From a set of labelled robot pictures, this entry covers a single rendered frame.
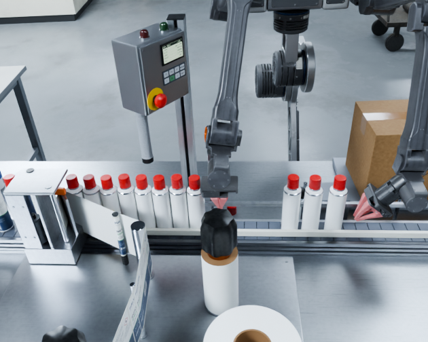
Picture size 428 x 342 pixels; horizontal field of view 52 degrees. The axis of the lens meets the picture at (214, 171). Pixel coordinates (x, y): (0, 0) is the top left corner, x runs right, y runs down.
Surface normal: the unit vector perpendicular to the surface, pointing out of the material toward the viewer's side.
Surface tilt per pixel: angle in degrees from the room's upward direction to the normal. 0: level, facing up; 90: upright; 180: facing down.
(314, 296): 0
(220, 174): 90
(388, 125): 0
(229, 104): 62
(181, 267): 0
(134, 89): 90
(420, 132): 70
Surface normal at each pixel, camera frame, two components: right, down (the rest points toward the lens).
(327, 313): -0.04, -0.82
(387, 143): 0.00, 0.58
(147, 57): 0.79, 0.33
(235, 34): 0.09, 0.11
